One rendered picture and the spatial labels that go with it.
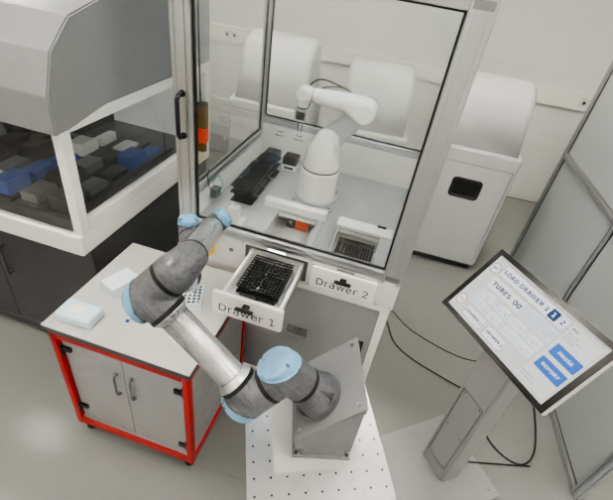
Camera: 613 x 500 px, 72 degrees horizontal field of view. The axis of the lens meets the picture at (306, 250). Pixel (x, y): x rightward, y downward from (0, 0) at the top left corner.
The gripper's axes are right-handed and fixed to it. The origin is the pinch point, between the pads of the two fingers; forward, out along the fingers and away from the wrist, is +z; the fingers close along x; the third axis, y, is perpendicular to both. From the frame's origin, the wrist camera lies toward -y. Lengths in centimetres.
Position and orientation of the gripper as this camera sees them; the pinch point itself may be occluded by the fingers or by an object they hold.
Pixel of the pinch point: (189, 290)
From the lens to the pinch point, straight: 183.9
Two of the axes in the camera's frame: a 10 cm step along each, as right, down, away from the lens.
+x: -9.9, -0.6, -1.4
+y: -0.8, -6.1, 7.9
